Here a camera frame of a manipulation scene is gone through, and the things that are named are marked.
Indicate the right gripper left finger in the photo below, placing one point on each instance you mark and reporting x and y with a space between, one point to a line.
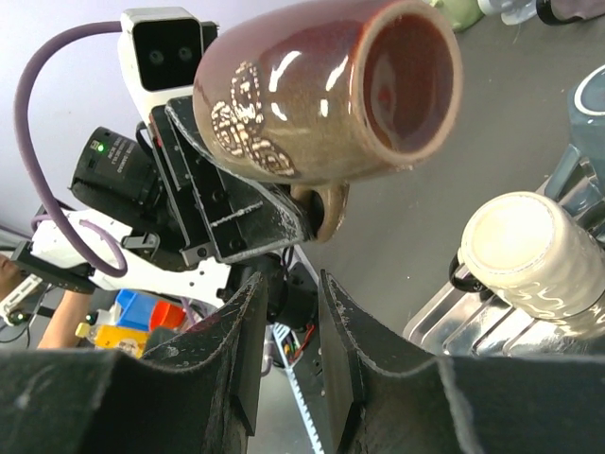
195 393

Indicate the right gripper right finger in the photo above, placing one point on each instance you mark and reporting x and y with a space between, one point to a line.
386 395

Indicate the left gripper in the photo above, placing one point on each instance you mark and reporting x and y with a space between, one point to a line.
219 213

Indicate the brown striped cup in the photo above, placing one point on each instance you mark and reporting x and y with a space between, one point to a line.
320 94

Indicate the green mug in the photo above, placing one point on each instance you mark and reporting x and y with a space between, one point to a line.
461 14

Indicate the light blue white mug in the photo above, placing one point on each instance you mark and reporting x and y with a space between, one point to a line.
511 12

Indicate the purple mug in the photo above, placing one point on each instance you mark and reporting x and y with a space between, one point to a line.
564 12

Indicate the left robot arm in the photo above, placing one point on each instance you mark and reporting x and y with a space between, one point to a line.
170 221

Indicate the cream mug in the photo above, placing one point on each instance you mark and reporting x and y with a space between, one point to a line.
531 254

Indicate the grey blue mug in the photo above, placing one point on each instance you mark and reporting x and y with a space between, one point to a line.
577 183

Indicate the coloured storage bins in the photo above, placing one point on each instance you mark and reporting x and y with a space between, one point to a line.
130 321

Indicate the metal tray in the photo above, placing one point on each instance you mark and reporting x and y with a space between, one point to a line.
475 324

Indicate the person with headset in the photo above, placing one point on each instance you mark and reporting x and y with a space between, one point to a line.
57 314

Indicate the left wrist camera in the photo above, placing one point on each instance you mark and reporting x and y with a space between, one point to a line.
159 51

